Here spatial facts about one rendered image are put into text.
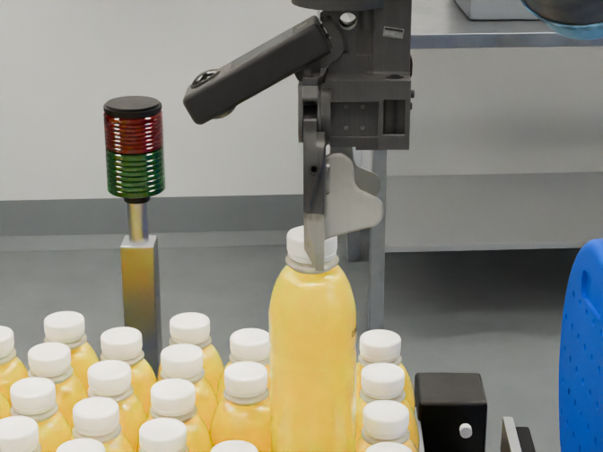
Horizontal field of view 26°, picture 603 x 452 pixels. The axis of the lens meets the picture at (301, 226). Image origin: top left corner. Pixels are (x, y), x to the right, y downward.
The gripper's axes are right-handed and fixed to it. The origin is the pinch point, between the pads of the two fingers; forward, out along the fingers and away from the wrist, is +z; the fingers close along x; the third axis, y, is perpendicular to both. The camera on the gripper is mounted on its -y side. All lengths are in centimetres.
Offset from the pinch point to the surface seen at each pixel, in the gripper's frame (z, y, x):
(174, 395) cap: 16.6, -11.9, 6.2
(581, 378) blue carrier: 15.8, 23.5, 8.5
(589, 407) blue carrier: 16.4, 23.5, 4.3
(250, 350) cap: 17.1, -5.9, 16.3
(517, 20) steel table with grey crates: 35, 53, 262
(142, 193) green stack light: 9.5, -18.8, 39.2
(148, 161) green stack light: 6.0, -18.1, 39.6
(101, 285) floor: 125, -70, 286
